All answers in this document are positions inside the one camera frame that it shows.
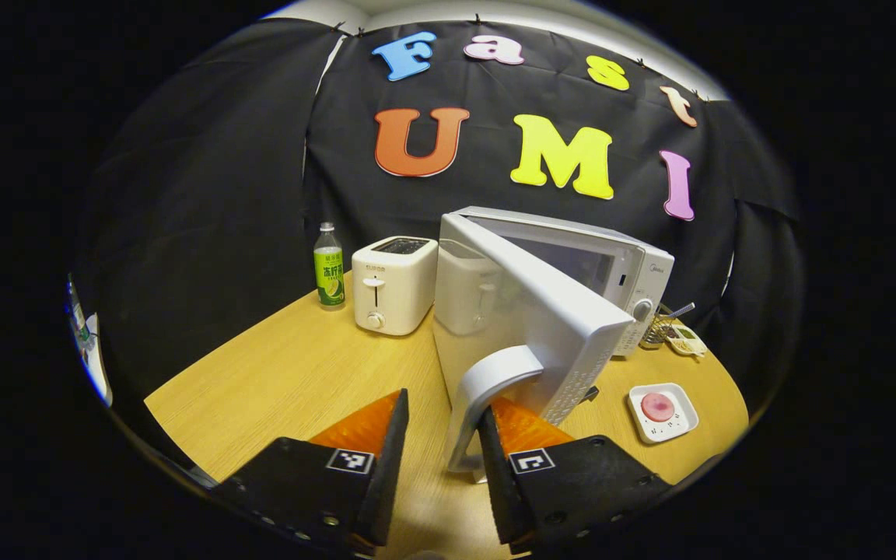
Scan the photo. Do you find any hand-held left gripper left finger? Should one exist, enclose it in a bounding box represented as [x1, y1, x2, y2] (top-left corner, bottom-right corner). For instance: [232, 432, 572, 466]
[211, 389, 410, 557]

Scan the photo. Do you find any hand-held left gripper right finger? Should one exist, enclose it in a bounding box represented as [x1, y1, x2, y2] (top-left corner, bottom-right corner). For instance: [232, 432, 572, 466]
[478, 397, 674, 555]

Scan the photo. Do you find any pink round food slice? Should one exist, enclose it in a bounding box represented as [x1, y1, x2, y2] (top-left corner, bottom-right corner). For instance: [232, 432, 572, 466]
[641, 392, 676, 423]

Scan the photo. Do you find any white microwave oven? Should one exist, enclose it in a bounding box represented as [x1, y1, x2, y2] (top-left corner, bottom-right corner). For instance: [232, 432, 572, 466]
[432, 206, 676, 477]

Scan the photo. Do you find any white square plate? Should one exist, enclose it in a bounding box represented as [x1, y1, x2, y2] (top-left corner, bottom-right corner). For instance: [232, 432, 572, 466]
[627, 383, 700, 445]

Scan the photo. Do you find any white toaster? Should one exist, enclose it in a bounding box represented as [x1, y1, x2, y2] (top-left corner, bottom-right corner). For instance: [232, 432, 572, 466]
[352, 236, 439, 337]

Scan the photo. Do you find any green label drink bottle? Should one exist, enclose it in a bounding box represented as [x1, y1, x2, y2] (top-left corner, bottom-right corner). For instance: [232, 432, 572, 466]
[313, 222, 346, 312]

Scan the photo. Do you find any black backdrop cloth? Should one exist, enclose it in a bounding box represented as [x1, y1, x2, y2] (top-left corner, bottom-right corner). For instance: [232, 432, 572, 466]
[67, 17, 803, 467]

